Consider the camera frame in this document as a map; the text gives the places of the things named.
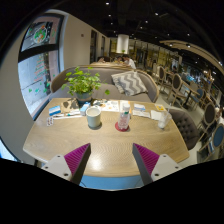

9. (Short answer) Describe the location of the white and green pen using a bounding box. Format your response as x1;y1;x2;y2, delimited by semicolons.
53;113;83;120

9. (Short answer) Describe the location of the small blue white booklet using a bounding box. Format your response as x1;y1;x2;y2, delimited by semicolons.
133;103;147;112

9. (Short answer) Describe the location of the clear plastic cup with straw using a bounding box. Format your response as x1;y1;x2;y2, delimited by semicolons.
157;103;173;130

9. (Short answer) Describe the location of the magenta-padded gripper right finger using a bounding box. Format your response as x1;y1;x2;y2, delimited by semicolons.
132;143;183;185

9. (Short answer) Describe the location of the person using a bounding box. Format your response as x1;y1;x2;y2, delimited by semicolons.
121;54;137;70

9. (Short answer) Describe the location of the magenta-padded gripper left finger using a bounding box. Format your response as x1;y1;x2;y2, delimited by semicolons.
41;143;92;186

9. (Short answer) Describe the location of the white round column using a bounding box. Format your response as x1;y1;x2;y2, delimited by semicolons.
115;33;130;55

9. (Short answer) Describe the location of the blue and white flat pack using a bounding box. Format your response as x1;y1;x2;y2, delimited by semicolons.
48;105;62;117

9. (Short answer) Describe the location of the small yellow card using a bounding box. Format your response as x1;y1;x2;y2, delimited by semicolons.
154;104;167;112

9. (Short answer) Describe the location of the flat round red coaster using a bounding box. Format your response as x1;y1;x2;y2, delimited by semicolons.
114;121;131;133

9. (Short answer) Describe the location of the clear plastic bottle white cap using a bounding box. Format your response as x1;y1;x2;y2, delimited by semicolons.
118;103;132;131

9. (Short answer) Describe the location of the window with colourful poster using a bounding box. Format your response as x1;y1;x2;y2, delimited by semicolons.
18;14;64;119

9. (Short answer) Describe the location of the green potted plant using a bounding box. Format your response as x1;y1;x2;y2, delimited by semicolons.
60;66;111;104

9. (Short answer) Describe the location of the grey tufted armchair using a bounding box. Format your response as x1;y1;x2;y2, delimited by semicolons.
168;108;201;151

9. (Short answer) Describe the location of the group of ceiling spot lights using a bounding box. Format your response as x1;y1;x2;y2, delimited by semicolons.
104;1;223;66

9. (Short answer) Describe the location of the cream ceramic mug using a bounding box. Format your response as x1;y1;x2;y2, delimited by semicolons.
85;105;102;129

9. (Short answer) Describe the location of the brown cardboard sheet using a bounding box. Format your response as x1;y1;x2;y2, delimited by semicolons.
61;98;80;114

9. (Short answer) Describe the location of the grey white chevron pillow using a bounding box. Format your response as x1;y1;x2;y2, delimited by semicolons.
110;70;149;97

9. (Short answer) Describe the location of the printed white paper sheet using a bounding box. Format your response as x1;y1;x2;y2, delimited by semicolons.
99;100;120;113

